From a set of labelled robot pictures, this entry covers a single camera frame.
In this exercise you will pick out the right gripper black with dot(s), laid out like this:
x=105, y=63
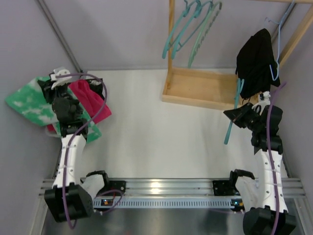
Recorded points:
x=247, y=116

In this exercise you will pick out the green white tie-dye trousers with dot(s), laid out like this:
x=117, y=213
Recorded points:
x=29, y=101

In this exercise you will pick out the blue wire hanger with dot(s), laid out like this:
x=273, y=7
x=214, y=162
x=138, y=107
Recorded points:
x=279, y=24

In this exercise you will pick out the black garment on hanger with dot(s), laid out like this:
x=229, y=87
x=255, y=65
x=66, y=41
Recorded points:
x=255, y=64

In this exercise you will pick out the white tray under clothes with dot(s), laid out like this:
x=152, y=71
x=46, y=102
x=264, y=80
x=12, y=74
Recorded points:
x=52, y=134

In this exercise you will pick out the light green notched hanger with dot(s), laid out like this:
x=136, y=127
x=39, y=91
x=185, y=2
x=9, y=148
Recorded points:
x=205, y=27

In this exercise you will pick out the grey corner wall profile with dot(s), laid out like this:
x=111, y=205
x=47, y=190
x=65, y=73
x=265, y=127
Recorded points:
x=58, y=33

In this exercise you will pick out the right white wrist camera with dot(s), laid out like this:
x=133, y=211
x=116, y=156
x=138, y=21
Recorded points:
x=263, y=101

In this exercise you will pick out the pink folded garment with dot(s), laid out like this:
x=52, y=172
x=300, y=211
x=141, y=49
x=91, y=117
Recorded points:
x=91, y=107

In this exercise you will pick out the aluminium mounting rail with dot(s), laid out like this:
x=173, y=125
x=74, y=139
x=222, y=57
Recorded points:
x=197, y=194

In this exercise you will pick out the black white garment under pile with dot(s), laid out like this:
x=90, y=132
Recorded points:
x=95, y=85

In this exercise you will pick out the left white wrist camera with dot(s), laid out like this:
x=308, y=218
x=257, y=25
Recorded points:
x=59, y=77

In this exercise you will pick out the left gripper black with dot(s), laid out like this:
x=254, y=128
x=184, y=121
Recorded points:
x=49, y=89

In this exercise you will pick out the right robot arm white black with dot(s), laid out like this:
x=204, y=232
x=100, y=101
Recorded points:
x=266, y=212

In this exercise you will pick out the teal hanger far left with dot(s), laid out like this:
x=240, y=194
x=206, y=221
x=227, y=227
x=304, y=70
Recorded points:
x=173, y=44

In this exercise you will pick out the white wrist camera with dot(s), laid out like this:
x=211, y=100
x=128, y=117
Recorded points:
x=59, y=77
x=263, y=101

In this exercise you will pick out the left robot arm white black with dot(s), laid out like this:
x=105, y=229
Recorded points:
x=69, y=199

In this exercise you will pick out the wooden clothes rack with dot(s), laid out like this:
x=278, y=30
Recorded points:
x=216, y=90

